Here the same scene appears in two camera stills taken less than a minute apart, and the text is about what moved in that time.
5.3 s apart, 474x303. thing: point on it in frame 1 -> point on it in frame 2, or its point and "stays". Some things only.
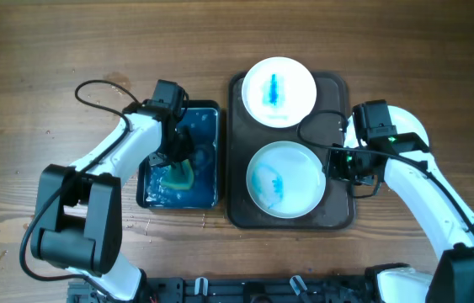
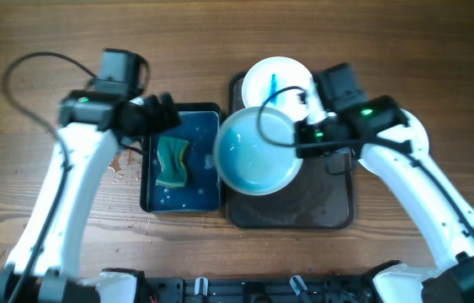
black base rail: (291, 289) stays
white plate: (279, 92) stays
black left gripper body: (183, 149) -> (157, 119)
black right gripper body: (342, 167) -> (304, 140)
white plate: (285, 179) -> (255, 151)
